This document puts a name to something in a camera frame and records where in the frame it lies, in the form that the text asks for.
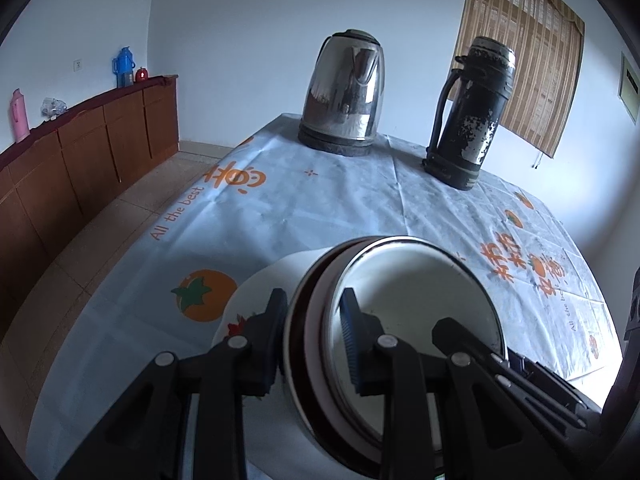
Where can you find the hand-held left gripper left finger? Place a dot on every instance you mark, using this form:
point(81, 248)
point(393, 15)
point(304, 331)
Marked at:
point(265, 360)

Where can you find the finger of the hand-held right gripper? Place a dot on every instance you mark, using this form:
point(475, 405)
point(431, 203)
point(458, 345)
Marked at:
point(560, 385)
point(465, 337)

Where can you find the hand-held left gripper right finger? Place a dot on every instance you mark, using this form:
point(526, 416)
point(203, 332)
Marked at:
point(350, 340)

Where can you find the stainless steel bowl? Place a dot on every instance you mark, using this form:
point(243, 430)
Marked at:
point(295, 402)

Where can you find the red plastic bowl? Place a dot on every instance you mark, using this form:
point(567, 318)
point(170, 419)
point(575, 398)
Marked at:
point(315, 385)

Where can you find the white plate with red flowers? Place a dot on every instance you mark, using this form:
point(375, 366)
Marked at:
point(260, 285)

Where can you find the white tablecloth with orange print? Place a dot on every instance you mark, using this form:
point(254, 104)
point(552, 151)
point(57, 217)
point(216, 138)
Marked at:
point(300, 210)

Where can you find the worn black thermos flask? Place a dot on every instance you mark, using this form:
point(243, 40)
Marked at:
point(470, 115)

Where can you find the stainless steel electric kettle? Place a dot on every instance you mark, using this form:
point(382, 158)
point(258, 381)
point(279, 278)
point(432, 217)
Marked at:
point(345, 95)

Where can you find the brown wooden cabinet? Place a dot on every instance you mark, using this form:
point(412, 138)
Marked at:
point(60, 175)

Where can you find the bamboo window blind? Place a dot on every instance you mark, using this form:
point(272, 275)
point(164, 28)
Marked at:
point(525, 50)

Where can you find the small red container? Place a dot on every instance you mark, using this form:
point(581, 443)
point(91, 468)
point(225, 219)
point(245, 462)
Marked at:
point(142, 74)

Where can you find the blue thermos jug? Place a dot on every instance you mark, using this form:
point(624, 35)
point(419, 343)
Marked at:
point(123, 67)

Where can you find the clear plastic wrapper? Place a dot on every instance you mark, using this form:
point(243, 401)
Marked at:
point(53, 108)

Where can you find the pink thermos bottle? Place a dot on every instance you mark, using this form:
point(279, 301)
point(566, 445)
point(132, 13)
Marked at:
point(20, 117)

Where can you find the white wall panel box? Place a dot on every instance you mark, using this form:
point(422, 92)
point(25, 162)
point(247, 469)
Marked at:
point(631, 87)

